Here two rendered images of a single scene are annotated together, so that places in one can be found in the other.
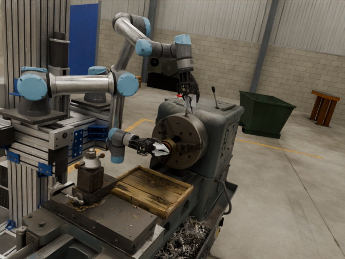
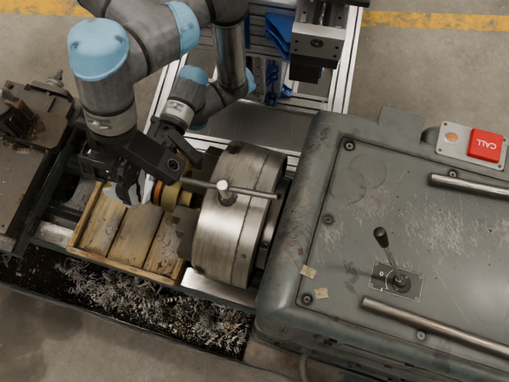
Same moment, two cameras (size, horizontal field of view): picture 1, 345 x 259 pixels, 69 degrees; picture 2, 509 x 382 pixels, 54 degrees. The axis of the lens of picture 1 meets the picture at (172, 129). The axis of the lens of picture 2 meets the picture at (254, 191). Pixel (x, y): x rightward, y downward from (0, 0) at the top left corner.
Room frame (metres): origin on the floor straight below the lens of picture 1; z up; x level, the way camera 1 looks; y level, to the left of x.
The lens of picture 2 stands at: (1.41, -0.40, 2.16)
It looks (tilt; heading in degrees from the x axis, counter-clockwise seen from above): 70 degrees down; 85
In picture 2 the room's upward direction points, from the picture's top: 2 degrees counter-clockwise
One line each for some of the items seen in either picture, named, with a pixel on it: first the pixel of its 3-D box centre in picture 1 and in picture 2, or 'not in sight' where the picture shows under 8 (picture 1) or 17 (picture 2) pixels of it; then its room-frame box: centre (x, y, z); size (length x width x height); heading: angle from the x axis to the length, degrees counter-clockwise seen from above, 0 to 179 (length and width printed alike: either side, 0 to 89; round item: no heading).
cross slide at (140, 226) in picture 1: (99, 209); (17, 154); (0.83, 0.23, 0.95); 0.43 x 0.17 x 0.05; 66
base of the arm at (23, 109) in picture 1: (34, 103); not in sight; (1.24, 0.71, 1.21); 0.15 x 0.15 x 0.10
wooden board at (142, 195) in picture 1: (150, 188); (146, 206); (1.16, 0.06, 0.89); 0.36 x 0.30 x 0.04; 66
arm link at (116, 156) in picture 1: (117, 151); (198, 107); (1.33, 0.29, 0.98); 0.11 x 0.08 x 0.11; 27
